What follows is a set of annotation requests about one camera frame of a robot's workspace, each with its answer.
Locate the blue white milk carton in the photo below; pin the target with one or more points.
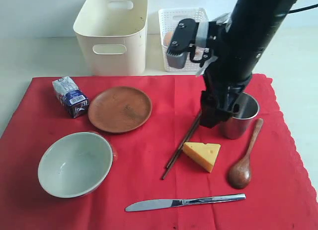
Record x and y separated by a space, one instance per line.
75 102

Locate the pale green ceramic bowl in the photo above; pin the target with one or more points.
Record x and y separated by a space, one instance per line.
75 165

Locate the brown wooden plate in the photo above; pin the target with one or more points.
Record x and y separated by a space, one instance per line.
120 109

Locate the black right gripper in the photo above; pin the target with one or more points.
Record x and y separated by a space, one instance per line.
220 97

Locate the cream plastic bin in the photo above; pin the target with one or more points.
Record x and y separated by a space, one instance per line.
112 35

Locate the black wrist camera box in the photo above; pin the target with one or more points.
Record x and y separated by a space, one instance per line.
183 36

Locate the lower wooden chopstick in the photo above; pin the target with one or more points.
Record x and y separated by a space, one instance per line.
178 150

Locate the silver table knife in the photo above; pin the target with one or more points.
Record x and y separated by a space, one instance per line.
157 204

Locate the wooden spoon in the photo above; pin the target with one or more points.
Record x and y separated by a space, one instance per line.
239 175

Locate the brown egg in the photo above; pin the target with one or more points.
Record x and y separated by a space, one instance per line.
167 38

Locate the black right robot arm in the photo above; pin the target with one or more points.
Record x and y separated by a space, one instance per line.
237 47

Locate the white perforated plastic basket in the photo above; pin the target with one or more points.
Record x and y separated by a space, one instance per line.
168 20

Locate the stainless steel cup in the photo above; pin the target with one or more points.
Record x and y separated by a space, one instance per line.
236 126

